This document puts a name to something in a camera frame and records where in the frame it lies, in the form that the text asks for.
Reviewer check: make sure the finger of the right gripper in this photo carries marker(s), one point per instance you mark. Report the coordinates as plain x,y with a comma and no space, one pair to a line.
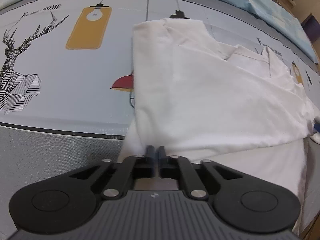
316,127

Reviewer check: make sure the white t-shirt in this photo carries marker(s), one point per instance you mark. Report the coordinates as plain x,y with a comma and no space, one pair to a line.
203,99

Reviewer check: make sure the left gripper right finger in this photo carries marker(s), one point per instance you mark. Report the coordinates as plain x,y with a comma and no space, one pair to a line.
242,201

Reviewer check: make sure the purple box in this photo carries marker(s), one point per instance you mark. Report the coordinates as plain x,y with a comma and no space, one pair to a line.
311,27

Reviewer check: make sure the grey printed bed sheet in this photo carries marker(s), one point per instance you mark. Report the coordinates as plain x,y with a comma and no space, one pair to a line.
67,101

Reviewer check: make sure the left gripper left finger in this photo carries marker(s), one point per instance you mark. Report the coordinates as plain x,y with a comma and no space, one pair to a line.
66,202

